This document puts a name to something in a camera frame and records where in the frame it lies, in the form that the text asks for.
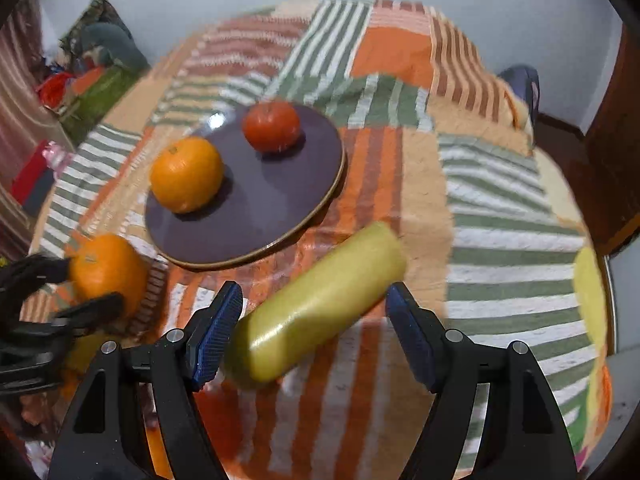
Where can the red plastic bag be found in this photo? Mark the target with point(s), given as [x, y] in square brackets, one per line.
[54, 89]

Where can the green and orange cushion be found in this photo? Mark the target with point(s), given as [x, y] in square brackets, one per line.
[95, 95]

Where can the yellow-green cylindrical bottle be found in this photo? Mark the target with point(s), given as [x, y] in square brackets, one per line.
[310, 305]

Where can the red box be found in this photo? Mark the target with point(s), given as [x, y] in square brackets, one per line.
[30, 180]

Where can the brown striped curtain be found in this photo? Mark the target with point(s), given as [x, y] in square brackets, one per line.
[20, 110]

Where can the striped patchwork blanket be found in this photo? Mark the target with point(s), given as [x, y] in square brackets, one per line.
[400, 185]

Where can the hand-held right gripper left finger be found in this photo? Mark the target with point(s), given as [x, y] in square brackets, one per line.
[216, 332]

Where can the orange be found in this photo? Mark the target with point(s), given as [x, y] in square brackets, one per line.
[187, 175]
[110, 270]

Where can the red tomato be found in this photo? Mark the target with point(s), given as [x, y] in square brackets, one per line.
[272, 126]

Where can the brown wooden door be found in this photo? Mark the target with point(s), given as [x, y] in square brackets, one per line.
[610, 160]

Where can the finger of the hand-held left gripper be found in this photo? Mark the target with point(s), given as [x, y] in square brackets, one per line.
[37, 269]
[90, 311]

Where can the round purple plate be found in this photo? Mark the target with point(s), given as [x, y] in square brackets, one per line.
[280, 195]

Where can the pink plastic bottle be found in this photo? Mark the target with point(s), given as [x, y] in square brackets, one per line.
[57, 156]

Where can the pile of clothes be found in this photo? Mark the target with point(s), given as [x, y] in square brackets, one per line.
[107, 35]

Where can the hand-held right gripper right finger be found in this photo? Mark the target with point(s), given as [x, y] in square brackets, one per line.
[406, 322]

